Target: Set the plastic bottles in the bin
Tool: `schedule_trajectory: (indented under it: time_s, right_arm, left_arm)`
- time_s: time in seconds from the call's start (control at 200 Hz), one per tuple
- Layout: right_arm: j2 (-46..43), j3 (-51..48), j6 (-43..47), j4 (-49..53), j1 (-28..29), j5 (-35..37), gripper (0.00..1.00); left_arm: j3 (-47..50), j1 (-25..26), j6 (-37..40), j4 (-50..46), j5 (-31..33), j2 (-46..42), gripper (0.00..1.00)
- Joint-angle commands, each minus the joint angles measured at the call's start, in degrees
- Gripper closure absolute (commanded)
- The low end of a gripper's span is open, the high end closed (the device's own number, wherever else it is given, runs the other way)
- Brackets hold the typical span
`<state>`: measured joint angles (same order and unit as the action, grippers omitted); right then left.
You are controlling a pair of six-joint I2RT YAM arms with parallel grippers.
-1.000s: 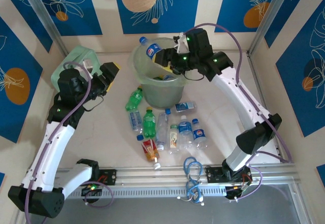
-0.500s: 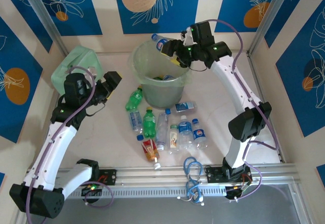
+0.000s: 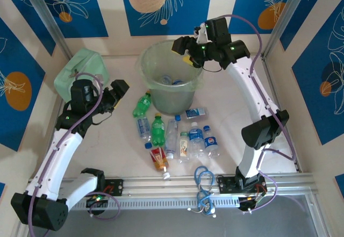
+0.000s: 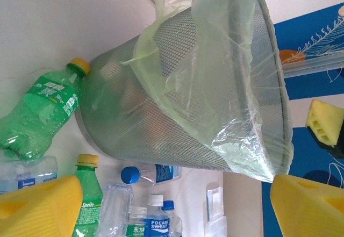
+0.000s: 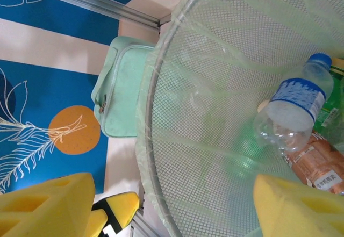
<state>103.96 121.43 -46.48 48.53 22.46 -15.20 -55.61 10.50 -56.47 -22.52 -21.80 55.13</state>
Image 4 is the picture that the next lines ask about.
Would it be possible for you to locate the clear plastic box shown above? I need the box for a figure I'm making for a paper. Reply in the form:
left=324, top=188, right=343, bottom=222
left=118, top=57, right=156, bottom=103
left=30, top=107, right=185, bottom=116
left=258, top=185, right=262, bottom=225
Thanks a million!
left=205, top=182, right=228, bottom=237

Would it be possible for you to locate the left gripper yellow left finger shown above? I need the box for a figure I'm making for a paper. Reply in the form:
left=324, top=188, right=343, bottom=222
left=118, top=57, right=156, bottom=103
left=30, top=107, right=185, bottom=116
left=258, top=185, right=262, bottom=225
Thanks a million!
left=0, top=175, right=84, bottom=237

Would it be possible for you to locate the pale green plastic bin liner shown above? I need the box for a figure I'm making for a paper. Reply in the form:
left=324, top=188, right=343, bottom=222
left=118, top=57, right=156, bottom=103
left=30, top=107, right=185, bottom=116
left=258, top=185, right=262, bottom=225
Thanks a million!
left=120, top=0, right=293, bottom=183

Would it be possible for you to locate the blue label water bottle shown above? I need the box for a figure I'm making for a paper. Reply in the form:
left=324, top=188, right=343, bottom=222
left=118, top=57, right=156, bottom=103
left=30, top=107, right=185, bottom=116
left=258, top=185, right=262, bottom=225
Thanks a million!
left=120, top=163, right=183, bottom=187

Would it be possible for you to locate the aluminium frame post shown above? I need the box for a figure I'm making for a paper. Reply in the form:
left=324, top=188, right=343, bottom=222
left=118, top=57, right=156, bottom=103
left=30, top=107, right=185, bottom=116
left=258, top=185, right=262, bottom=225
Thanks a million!
left=279, top=55, right=344, bottom=78

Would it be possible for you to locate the Pocari Sweat bottle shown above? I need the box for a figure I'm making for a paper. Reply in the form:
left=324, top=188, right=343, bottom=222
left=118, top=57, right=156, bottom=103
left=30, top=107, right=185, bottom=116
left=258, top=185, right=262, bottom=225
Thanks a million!
left=144, top=193, right=170, bottom=237

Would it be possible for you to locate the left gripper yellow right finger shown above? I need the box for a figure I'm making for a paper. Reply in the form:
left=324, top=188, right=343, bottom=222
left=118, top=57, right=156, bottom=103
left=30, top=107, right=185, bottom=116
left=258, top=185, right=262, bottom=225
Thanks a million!
left=270, top=174, right=344, bottom=237

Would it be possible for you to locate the grey metal mesh bin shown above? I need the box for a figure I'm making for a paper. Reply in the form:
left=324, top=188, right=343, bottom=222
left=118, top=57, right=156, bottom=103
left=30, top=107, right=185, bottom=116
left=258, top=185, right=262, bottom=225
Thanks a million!
left=75, top=0, right=293, bottom=182

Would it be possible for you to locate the pale blue label clear bottle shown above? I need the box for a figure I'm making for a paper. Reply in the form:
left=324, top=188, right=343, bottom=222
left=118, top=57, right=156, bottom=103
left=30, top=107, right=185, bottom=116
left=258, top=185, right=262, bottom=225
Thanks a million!
left=0, top=155, right=59, bottom=195

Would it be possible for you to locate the clear bottle white cap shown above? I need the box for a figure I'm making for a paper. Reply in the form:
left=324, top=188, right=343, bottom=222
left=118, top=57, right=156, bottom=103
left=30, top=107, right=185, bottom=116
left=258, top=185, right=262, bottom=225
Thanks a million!
left=96, top=181, right=134, bottom=237

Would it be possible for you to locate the cream green label tea bottle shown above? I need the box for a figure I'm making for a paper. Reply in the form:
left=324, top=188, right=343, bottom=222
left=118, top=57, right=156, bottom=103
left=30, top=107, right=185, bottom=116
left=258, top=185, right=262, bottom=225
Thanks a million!
left=125, top=206, right=148, bottom=237

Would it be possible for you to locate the crushed green Sprite bottle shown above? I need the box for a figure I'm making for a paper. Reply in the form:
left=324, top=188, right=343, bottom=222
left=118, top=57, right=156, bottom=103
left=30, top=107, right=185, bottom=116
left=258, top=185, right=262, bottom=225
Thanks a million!
left=0, top=57, right=91, bottom=161

